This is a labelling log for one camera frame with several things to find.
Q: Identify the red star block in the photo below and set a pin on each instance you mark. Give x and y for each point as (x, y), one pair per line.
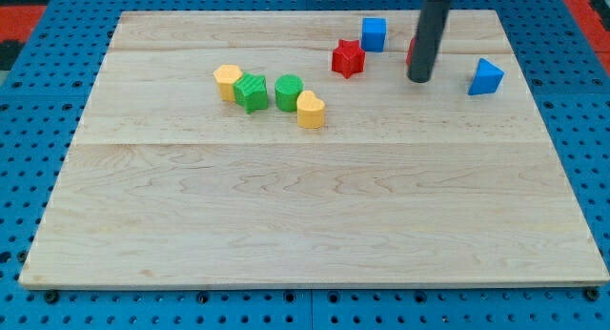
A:
(348, 58)

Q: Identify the green cylinder block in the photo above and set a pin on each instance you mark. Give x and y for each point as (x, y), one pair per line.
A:
(287, 89)

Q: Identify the red cylinder block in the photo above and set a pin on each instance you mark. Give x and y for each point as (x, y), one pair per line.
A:
(410, 51)

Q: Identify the light wooden board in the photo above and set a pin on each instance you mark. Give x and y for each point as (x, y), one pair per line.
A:
(406, 186)

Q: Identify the blue triangle block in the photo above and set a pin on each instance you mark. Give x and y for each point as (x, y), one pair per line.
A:
(486, 79)

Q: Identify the yellow hexagon block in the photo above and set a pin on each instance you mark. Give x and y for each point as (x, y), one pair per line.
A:
(225, 77)

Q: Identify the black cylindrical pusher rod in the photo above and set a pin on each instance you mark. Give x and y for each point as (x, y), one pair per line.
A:
(430, 28)

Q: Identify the green star block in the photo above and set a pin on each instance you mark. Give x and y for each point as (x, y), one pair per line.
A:
(250, 92)

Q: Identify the yellow heart block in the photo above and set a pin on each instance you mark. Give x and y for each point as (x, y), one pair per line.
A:
(310, 110)

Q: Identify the blue cube block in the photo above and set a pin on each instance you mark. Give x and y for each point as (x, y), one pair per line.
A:
(373, 34)

